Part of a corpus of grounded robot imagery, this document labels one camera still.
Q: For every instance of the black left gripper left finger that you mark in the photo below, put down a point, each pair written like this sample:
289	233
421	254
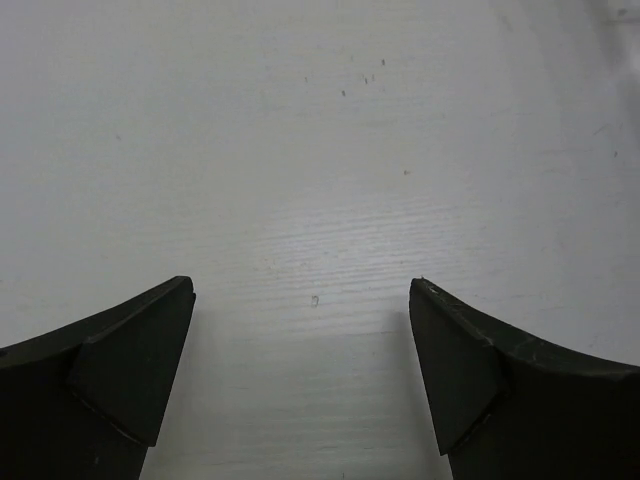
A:
87	400

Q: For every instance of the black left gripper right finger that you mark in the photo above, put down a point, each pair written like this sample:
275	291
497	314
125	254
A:
506	404

